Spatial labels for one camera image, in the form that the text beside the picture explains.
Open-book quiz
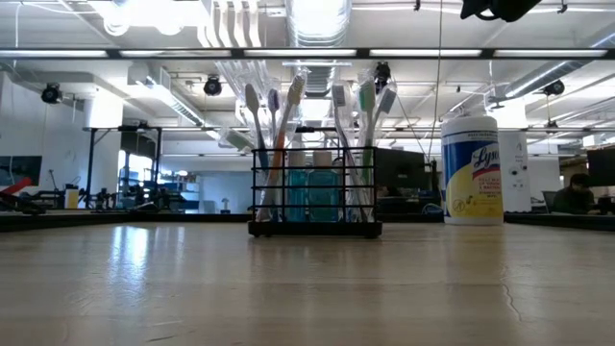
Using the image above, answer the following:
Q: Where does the person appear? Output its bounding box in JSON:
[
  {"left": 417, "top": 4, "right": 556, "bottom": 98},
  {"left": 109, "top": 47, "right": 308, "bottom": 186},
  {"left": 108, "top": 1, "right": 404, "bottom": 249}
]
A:
[{"left": 552, "top": 172, "right": 600, "bottom": 215}]

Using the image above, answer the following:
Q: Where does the black background workstation frame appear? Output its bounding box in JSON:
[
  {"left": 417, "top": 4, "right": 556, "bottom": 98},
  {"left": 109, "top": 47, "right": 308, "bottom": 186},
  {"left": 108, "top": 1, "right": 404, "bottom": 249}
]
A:
[{"left": 82, "top": 125, "right": 164, "bottom": 209}]

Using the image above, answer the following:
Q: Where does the teal mouthwash bottle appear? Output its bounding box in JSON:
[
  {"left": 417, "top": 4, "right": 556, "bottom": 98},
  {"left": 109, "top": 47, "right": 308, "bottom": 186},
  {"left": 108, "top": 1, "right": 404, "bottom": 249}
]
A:
[
  {"left": 286, "top": 151, "right": 308, "bottom": 223},
  {"left": 307, "top": 151, "right": 340, "bottom": 223}
]

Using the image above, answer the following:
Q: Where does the black monitor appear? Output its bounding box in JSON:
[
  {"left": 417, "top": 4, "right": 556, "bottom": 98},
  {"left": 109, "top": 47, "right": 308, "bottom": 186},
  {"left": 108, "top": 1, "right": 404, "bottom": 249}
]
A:
[
  {"left": 586, "top": 148, "right": 615, "bottom": 188},
  {"left": 0, "top": 155, "right": 43, "bottom": 187}
]

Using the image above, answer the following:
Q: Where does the white yellow blue wipes canister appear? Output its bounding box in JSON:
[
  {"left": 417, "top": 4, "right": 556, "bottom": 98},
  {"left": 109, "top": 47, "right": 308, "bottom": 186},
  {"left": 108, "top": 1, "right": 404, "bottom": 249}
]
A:
[{"left": 440, "top": 114, "right": 504, "bottom": 227}]

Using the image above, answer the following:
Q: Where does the black cabinet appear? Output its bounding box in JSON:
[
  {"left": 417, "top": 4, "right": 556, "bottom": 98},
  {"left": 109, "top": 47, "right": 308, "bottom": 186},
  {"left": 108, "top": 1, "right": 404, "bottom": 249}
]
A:
[{"left": 373, "top": 147, "right": 441, "bottom": 215}]

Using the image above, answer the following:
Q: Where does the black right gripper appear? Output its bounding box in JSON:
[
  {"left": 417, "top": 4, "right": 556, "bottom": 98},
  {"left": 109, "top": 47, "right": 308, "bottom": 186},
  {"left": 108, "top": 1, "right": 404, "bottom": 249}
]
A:
[{"left": 459, "top": 0, "right": 544, "bottom": 23}]

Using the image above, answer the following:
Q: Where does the black overhead light bar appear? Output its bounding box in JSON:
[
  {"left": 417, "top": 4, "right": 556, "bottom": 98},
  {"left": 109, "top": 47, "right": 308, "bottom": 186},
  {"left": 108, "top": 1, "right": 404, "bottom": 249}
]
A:
[{"left": 0, "top": 46, "right": 615, "bottom": 62}]

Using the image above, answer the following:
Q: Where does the blue toothbrush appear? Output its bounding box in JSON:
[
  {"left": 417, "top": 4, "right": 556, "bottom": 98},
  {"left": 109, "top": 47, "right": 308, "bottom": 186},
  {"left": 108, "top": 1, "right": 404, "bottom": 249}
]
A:
[
  {"left": 367, "top": 84, "right": 400, "bottom": 150},
  {"left": 243, "top": 83, "right": 273, "bottom": 222}
]

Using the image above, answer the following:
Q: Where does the black aluminium table frame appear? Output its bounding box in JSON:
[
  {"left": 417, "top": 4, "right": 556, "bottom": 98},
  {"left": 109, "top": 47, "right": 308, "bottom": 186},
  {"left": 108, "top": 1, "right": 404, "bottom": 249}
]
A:
[{"left": 0, "top": 210, "right": 615, "bottom": 233}]

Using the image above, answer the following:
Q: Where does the silver ceiling duct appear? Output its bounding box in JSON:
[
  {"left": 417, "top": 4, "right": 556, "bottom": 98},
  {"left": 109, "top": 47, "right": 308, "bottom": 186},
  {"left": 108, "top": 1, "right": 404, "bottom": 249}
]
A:
[
  {"left": 285, "top": 0, "right": 353, "bottom": 97},
  {"left": 487, "top": 28, "right": 615, "bottom": 105}
]

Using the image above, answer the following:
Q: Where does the black wire toothbrush caddy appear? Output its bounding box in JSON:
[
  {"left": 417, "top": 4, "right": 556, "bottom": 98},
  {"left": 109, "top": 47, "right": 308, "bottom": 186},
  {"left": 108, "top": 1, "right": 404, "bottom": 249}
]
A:
[{"left": 247, "top": 146, "right": 383, "bottom": 239}]

